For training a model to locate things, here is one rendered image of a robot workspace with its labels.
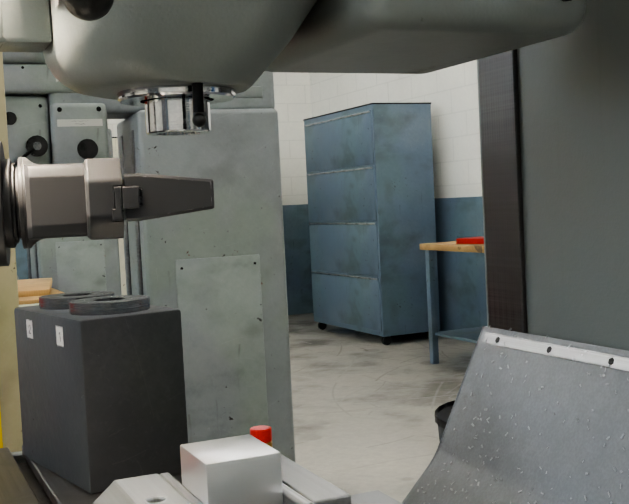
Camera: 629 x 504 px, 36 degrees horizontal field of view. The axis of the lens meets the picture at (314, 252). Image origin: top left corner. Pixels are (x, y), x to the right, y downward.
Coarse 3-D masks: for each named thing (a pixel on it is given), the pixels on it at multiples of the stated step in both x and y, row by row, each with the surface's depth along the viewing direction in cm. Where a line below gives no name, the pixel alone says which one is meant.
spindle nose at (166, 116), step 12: (180, 96) 68; (156, 108) 69; (168, 108) 68; (180, 108) 68; (192, 108) 69; (204, 108) 70; (156, 120) 69; (168, 120) 68; (180, 120) 68; (156, 132) 69; (168, 132) 72; (180, 132) 72; (192, 132) 72; (204, 132) 71
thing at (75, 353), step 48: (48, 336) 109; (96, 336) 102; (144, 336) 105; (48, 384) 110; (96, 384) 102; (144, 384) 105; (48, 432) 112; (96, 432) 102; (144, 432) 106; (96, 480) 102
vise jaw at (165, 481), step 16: (128, 480) 68; (144, 480) 68; (160, 480) 67; (176, 480) 67; (112, 496) 66; (128, 496) 64; (144, 496) 64; (160, 496) 64; (176, 496) 63; (192, 496) 63
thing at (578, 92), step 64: (512, 64) 94; (576, 64) 86; (512, 128) 94; (576, 128) 87; (512, 192) 95; (576, 192) 87; (512, 256) 96; (576, 256) 88; (512, 320) 97; (576, 320) 88
